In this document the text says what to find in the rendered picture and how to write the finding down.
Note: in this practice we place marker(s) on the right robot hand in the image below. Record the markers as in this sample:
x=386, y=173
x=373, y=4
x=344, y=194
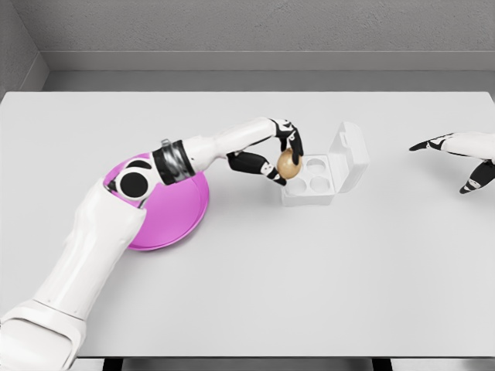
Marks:
x=470, y=147

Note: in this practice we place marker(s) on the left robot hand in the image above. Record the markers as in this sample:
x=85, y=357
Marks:
x=251, y=133

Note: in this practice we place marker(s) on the brown egg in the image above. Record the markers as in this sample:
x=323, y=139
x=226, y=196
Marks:
x=289, y=164

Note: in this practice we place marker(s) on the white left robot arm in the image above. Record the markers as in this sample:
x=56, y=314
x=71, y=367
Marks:
x=89, y=239

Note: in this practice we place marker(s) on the white egg box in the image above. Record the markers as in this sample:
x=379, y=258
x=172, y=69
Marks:
x=328, y=170

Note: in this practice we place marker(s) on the pink round plate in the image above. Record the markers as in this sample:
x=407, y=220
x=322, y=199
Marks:
x=176, y=216

